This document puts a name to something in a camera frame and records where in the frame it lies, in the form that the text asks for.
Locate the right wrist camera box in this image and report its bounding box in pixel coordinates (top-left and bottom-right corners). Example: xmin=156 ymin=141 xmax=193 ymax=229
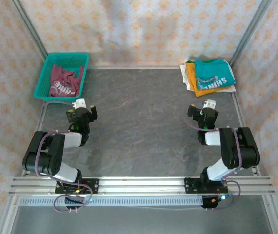
xmin=203 ymin=99 xmax=217 ymax=109

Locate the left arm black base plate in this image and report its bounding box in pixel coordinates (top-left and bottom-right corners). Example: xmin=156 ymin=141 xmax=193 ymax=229
xmin=55 ymin=178 xmax=99 ymax=195

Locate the teal plastic basket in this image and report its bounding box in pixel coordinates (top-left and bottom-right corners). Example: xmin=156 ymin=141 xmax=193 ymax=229
xmin=33 ymin=52 xmax=90 ymax=102

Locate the slotted grey cable duct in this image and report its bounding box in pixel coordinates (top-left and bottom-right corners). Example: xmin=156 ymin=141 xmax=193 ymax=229
xmin=19 ymin=196 xmax=204 ymax=207

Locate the orange t-shirt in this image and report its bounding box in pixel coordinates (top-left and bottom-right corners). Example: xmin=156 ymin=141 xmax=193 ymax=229
xmin=186 ymin=62 xmax=224 ymax=98

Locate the stack of folded t-shirts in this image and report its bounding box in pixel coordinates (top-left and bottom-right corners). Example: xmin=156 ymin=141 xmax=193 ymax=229
xmin=179 ymin=59 xmax=237 ymax=93

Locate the aluminium mounting rail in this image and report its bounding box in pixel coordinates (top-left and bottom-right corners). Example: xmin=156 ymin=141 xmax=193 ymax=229
xmin=8 ymin=175 xmax=275 ymax=197

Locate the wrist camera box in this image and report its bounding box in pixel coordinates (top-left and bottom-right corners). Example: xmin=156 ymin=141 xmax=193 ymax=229
xmin=203 ymin=99 xmax=217 ymax=109
xmin=72 ymin=98 xmax=87 ymax=109

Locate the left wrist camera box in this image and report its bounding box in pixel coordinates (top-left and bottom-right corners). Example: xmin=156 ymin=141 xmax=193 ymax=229
xmin=72 ymin=98 xmax=87 ymax=109

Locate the aluminium frame post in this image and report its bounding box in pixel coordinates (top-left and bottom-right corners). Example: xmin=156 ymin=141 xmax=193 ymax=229
xmin=230 ymin=0 xmax=273 ymax=68
xmin=11 ymin=0 xmax=49 ymax=59

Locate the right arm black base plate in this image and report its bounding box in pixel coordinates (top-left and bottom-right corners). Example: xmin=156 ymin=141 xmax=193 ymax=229
xmin=184 ymin=177 xmax=229 ymax=195

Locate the maroon t-shirt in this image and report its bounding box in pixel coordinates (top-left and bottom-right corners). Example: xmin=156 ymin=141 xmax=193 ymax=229
xmin=49 ymin=63 xmax=85 ymax=98

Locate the aluminium frame leg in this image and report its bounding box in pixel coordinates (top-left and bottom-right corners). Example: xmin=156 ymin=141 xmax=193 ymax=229
xmin=263 ymin=195 xmax=278 ymax=234
xmin=0 ymin=195 xmax=20 ymax=234

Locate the teal printed t-shirt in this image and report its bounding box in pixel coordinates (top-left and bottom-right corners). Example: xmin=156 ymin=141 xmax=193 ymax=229
xmin=194 ymin=58 xmax=236 ymax=91

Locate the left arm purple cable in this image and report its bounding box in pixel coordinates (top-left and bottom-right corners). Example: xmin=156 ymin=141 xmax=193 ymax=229
xmin=36 ymin=101 xmax=93 ymax=213

